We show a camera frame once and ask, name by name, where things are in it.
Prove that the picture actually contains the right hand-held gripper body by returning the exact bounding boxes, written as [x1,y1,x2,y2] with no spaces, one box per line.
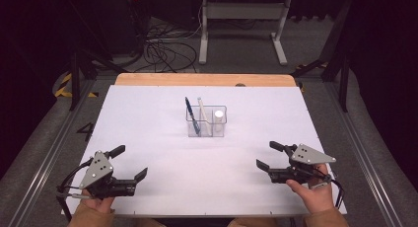
[268,143,337,190]

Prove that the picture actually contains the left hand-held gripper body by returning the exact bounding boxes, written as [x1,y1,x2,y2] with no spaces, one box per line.
[78,150,138,199]

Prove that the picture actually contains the short white stick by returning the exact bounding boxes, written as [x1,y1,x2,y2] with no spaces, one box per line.
[214,110,225,133]

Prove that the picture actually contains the clear plastic pen holder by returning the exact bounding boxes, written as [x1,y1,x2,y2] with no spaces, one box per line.
[185,104,229,138]

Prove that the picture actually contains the blue pen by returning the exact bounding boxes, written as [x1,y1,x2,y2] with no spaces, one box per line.
[184,96,202,136]

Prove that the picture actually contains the white pen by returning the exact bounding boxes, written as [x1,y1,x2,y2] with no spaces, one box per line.
[196,96,213,136]

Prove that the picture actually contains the person's left hand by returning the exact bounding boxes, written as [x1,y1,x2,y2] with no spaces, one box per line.
[80,195,116,215]

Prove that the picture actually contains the person's right hand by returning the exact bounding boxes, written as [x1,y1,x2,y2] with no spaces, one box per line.
[285,163,335,215]

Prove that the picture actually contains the white table cover sheet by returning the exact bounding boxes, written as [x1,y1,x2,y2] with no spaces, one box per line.
[60,84,348,218]

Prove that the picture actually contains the person's left leg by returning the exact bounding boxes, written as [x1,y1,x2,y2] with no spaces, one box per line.
[136,217,168,227]

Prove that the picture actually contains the person's leg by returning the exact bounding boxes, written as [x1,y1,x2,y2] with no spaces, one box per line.
[226,217,278,227]
[136,217,168,227]

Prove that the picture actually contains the person's right leg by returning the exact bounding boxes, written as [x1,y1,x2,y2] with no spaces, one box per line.
[226,217,278,227]

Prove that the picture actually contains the black metal stand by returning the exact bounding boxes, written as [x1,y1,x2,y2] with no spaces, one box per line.
[290,0,352,114]
[67,48,130,112]

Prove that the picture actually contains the yellow black hazard tape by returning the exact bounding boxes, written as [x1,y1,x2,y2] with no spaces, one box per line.
[53,72,100,99]

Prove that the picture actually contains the black equipment case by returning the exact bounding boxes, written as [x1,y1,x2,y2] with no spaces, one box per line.
[106,0,150,57]

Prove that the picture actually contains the left hand-held gripper cable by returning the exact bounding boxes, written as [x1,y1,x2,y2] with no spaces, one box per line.
[55,157,97,222]

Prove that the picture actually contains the hand-held gripper cable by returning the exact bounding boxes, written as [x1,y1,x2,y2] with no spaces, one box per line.
[329,177,346,210]
[55,157,97,222]

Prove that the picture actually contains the right hand-held gripper cable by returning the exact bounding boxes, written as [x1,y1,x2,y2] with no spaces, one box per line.
[329,177,346,210]

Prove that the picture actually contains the aluminium floor rail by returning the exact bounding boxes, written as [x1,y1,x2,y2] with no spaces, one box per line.
[323,82,408,227]
[8,78,97,227]

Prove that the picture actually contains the tangle of black floor cables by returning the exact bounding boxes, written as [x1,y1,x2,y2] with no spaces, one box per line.
[131,16,201,74]

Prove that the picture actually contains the white metal desk frame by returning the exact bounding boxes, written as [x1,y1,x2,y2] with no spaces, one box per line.
[198,0,293,67]

